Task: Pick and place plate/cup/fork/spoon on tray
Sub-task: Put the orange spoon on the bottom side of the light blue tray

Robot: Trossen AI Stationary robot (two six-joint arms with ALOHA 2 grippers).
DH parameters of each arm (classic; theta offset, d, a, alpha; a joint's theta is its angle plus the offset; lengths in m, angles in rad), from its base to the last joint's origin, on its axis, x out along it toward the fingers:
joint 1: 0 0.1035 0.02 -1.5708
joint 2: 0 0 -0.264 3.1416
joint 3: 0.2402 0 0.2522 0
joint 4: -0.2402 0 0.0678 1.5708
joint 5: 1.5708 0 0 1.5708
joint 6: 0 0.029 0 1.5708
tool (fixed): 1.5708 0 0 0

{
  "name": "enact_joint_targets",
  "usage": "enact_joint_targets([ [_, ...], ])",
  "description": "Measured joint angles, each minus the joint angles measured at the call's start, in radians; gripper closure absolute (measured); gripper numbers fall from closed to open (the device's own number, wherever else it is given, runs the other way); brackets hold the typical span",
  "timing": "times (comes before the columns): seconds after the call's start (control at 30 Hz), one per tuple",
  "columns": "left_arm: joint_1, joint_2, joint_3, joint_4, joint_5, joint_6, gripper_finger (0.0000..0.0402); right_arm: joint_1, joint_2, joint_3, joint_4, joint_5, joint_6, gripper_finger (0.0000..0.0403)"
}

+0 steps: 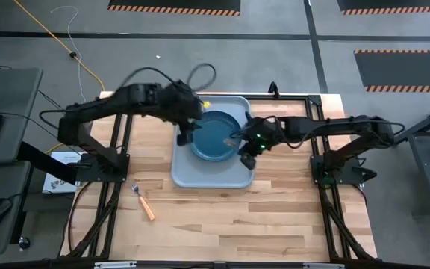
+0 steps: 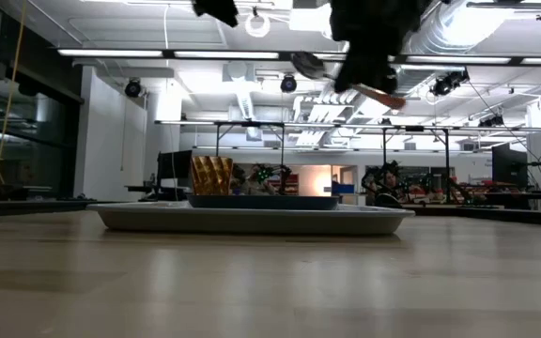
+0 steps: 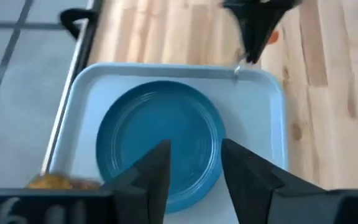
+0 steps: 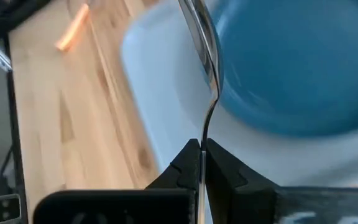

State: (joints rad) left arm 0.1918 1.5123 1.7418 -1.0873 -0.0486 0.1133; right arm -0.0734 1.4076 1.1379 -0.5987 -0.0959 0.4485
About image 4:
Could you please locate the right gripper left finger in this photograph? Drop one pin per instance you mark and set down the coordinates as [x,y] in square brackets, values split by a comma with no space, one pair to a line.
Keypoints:
[182,174]

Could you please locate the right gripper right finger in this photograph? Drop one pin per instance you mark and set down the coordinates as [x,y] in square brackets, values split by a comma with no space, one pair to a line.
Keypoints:
[228,186]

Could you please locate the silver metal spoon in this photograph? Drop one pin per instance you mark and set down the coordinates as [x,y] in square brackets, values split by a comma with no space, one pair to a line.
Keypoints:
[208,46]

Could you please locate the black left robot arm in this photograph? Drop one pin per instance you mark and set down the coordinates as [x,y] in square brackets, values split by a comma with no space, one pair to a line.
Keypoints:
[8,12]

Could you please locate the grey rectangular serving tray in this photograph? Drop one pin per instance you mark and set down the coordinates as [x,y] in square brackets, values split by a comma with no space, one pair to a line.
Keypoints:
[166,93]

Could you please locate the black box with white outline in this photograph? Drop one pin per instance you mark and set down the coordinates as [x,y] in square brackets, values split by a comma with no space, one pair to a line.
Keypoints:
[5,208]

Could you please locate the black frame post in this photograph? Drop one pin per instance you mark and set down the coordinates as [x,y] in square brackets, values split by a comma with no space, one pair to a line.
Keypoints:
[15,140]

